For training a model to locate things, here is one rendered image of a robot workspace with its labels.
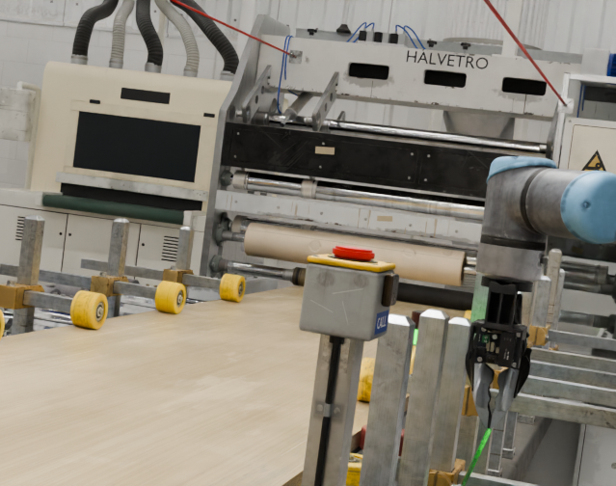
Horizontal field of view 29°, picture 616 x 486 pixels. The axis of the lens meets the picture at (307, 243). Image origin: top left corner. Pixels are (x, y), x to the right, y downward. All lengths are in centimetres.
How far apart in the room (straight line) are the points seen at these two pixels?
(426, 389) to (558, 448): 274
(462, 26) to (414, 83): 390
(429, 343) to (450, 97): 294
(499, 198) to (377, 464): 45
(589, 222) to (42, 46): 1019
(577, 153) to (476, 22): 430
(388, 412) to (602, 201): 40
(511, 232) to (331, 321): 59
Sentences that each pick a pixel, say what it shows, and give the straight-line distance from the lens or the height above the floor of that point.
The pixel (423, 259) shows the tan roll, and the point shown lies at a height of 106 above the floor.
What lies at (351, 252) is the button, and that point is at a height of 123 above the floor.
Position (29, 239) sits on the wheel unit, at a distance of 283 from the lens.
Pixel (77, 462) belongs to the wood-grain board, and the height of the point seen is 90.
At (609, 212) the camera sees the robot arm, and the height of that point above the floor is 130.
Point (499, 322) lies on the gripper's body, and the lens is 167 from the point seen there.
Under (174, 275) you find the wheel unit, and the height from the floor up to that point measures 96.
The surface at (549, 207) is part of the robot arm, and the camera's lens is 159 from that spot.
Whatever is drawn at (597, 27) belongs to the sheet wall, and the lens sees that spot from 1069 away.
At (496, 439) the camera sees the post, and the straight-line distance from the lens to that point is 265.
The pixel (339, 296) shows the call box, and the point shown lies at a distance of 110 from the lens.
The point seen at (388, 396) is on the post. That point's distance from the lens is 139.
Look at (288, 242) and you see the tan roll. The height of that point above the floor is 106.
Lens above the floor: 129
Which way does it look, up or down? 3 degrees down
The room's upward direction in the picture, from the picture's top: 7 degrees clockwise
